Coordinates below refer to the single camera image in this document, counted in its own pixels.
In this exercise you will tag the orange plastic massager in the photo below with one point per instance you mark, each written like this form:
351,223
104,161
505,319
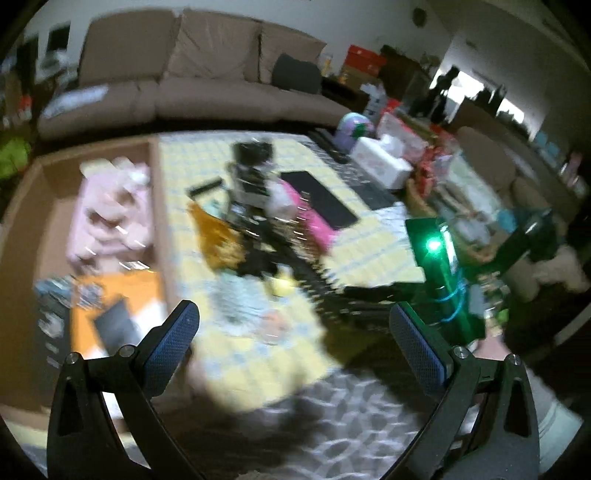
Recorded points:
219,244

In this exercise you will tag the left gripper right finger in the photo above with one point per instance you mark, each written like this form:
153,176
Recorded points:
484,425

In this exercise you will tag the pink towel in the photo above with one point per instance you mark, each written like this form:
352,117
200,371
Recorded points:
322,234

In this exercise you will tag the pink box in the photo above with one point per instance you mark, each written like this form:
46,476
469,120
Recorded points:
112,224

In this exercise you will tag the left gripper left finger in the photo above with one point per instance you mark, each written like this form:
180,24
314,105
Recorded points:
82,442

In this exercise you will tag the orange hard drive box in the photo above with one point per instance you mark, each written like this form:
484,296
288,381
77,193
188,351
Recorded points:
113,310

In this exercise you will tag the dark cushion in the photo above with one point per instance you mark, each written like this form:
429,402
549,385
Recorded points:
295,75

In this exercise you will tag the black keyboard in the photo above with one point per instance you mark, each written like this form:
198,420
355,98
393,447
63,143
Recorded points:
374,196

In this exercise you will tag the white tissue box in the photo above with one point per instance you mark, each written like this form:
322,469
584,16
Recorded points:
382,159

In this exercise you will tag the brown sofa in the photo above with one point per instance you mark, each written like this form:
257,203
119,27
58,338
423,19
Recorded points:
138,67

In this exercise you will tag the red box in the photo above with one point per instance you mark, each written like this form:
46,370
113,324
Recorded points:
364,60

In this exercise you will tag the grey patterned rug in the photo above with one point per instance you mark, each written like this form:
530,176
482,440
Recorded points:
355,424

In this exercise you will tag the yellow plaid table cloth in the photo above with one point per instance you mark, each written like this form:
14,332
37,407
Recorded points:
261,338

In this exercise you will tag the purple round container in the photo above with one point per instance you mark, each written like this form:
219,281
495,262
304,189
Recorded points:
351,128

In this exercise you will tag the black flat stick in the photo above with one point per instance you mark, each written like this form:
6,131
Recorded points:
197,190

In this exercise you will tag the green clothing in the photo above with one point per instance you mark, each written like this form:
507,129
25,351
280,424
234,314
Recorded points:
14,157

